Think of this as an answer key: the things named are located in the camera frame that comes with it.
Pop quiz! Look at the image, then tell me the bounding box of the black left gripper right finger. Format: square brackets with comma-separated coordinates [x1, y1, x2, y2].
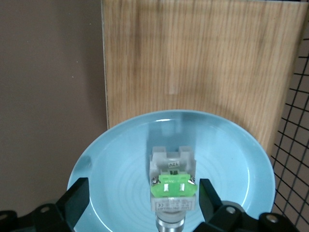
[199, 178, 300, 232]

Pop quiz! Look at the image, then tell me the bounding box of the white switch green contact block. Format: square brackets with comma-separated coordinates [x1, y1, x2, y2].
[147, 145, 199, 232]

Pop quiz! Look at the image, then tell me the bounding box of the black wire basket wooden base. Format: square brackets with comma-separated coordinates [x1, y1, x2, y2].
[100, 0, 309, 232]

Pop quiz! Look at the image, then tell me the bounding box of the light blue round plate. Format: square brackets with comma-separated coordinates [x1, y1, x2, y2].
[67, 109, 276, 232]

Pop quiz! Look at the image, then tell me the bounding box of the brown table cover sheet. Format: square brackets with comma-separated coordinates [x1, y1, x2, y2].
[0, 0, 109, 232]

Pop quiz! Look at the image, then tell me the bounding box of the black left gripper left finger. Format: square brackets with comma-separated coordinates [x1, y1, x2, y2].
[0, 177, 90, 232]

